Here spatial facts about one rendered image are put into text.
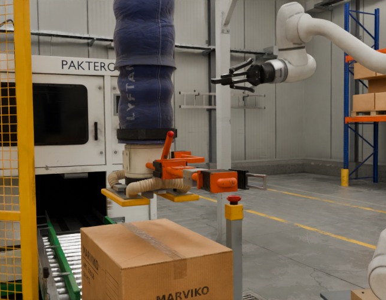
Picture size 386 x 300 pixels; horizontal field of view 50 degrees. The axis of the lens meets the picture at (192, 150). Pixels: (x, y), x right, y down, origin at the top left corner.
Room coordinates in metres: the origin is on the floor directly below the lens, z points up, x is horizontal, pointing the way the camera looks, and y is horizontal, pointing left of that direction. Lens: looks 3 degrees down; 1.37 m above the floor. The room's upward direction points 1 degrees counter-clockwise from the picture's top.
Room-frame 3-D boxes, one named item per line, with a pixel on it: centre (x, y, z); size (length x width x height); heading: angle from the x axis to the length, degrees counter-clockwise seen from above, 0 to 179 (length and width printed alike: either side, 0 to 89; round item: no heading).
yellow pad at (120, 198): (1.58, 0.26, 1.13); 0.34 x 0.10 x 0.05; 24
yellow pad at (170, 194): (1.65, 0.09, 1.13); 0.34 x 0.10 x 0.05; 24
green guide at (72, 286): (2.59, 0.88, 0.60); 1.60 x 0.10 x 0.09; 23
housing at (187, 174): (1.19, -0.01, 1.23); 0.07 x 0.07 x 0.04; 24
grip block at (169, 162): (1.39, 0.08, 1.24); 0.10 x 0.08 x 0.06; 114
